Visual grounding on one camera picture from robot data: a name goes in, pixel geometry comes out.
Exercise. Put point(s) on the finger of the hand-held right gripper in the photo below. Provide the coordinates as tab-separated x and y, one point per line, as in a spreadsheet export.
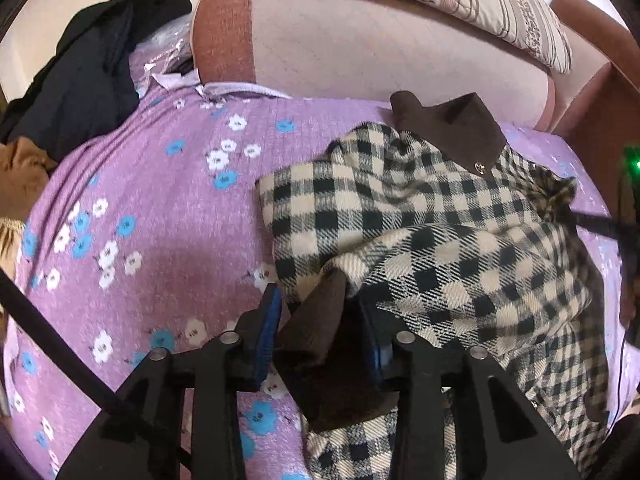
595	224

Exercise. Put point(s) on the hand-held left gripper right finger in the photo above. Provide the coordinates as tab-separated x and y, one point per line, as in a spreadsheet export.
373	355

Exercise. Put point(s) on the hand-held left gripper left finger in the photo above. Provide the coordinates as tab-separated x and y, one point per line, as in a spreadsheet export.
269	331

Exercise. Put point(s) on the black and cream checked coat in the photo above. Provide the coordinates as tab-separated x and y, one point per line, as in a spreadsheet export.
450	240

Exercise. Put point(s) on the purple floral bedsheet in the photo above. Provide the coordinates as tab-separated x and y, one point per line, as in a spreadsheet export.
150	220

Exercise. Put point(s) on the tan fringed cloth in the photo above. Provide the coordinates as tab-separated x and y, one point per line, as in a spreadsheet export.
10	240

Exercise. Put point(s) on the brown garment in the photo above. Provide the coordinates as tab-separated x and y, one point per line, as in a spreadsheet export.
27	162

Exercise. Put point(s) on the clear plastic bag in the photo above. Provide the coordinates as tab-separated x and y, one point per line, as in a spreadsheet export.
172	45

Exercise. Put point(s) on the black garment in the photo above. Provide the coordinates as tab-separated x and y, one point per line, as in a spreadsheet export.
85	65

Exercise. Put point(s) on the brown wooden bed frame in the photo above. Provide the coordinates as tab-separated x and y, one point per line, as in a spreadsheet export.
600	60

